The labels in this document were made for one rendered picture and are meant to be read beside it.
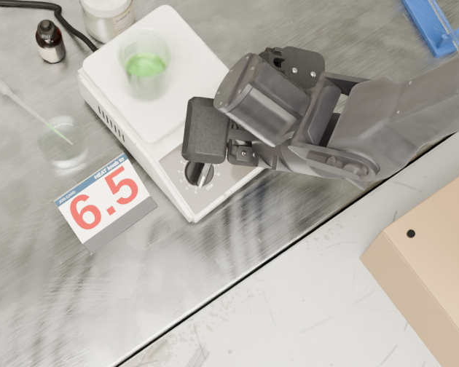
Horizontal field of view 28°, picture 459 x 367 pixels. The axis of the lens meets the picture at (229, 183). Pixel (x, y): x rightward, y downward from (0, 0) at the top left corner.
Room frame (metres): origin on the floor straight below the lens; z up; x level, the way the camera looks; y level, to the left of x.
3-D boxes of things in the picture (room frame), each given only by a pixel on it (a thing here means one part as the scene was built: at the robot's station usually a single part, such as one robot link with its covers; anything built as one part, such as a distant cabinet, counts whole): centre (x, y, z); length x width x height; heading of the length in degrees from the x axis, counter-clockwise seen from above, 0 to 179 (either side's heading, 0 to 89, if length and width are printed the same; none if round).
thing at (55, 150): (0.33, 0.19, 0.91); 0.06 x 0.06 x 0.02
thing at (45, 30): (0.44, 0.23, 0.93); 0.03 x 0.03 x 0.07
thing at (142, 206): (0.27, 0.13, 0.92); 0.09 x 0.06 x 0.04; 138
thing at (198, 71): (0.40, 0.09, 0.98); 0.12 x 0.12 x 0.01; 50
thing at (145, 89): (0.39, 0.10, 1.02); 0.06 x 0.05 x 0.08; 76
